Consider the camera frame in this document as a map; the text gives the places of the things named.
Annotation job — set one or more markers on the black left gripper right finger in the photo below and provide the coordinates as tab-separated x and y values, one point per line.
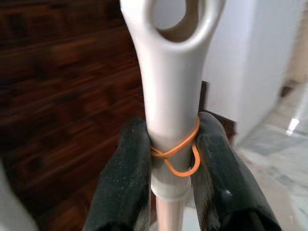
223	183

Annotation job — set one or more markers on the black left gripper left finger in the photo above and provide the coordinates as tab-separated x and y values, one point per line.
122	183

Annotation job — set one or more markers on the broom with purple bristles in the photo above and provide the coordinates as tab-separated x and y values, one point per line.
173	96

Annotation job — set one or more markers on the orange rubber band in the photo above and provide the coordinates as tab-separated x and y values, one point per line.
180	145

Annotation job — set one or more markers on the dark wooden staircase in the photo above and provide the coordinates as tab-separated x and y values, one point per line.
60	84

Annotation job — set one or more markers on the beige louvered door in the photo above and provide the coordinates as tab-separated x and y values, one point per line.
298	36

